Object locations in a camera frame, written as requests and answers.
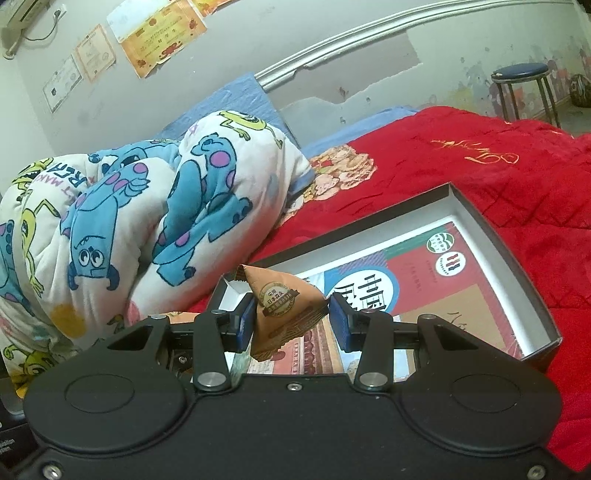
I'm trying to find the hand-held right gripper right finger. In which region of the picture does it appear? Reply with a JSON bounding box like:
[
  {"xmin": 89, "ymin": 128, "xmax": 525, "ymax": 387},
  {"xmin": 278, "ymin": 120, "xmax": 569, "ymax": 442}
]
[{"xmin": 327, "ymin": 294, "xmax": 483, "ymax": 393}]

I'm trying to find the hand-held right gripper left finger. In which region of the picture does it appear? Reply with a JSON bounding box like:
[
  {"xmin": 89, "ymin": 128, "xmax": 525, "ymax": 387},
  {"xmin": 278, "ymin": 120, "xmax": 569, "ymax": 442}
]
[{"xmin": 106, "ymin": 296, "xmax": 257, "ymax": 393}]

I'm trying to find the brown triangular snack packet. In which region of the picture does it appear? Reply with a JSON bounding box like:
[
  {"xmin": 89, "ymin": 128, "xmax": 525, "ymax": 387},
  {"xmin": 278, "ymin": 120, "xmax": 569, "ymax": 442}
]
[{"xmin": 236, "ymin": 264, "xmax": 329, "ymax": 361}]

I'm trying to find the grey cardboard box printed inside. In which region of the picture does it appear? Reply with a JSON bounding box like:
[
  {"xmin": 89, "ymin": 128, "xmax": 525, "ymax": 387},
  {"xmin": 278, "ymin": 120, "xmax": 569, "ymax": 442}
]
[{"xmin": 203, "ymin": 182, "xmax": 563, "ymax": 374}]

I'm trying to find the cartoon monster printed quilt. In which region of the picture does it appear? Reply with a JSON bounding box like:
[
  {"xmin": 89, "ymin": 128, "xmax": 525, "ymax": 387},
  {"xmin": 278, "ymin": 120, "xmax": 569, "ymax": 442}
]
[{"xmin": 0, "ymin": 110, "xmax": 315, "ymax": 398}]

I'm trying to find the red embroidered blanket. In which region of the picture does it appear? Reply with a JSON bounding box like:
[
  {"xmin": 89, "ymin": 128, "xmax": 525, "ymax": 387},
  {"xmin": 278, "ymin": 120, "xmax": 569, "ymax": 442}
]
[{"xmin": 185, "ymin": 105, "xmax": 591, "ymax": 472}]

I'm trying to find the large orange certificate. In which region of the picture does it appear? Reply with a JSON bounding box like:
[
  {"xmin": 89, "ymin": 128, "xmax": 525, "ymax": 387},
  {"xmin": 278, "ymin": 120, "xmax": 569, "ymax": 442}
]
[{"xmin": 119, "ymin": 0, "xmax": 207, "ymax": 79}]

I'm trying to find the white framed certificate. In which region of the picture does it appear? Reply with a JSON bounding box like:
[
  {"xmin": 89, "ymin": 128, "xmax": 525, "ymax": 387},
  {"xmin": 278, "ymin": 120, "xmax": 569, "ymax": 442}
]
[{"xmin": 42, "ymin": 55, "xmax": 84, "ymax": 114}]

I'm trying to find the beige bordered certificate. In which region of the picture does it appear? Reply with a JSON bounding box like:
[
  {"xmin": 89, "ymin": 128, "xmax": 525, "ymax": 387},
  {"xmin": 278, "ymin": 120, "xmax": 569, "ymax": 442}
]
[{"xmin": 75, "ymin": 24, "xmax": 116, "ymax": 84}]

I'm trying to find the blue top metal stool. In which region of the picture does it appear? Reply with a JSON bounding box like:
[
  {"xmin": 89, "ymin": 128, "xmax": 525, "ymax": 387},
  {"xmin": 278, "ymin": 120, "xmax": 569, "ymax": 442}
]
[{"xmin": 490, "ymin": 62, "xmax": 561, "ymax": 130}]

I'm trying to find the small orange certificate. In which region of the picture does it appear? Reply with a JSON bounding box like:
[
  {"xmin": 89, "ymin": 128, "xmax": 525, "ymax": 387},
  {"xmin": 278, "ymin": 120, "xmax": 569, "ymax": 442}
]
[{"xmin": 191, "ymin": 0, "xmax": 232, "ymax": 18}]

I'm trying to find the white paper sheet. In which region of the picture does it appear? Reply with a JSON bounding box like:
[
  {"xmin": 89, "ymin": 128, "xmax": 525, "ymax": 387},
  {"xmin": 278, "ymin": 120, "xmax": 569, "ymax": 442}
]
[{"xmin": 106, "ymin": 0, "xmax": 160, "ymax": 44}]

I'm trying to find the dark striped ball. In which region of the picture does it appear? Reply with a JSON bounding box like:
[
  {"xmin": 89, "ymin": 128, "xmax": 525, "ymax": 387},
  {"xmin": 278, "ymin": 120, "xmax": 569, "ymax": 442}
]
[{"xmin": 570, "ymin": 74, "xmax": 591, "ymax": 107}]

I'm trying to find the white air conditioner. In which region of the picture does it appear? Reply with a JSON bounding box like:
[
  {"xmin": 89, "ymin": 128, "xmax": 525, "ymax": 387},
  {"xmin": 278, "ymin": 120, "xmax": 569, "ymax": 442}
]
[{"xmin": 0, "ymin": 0, "xmax": 42, "ymax": 44}]

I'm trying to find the blue foam wall panel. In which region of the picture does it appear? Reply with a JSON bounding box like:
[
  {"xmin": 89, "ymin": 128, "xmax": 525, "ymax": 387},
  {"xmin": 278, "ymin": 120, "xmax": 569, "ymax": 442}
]
[{"xmin": 152, "ymin": 71, "xmax": 296, "ymax": 144}]

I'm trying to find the white curved wall moulding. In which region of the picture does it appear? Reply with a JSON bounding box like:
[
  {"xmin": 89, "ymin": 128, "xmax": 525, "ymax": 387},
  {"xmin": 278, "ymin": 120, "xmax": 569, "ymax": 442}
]
[{"xmin": 254, "ymin": 2, "xmax": 591, "ymax": 90}]

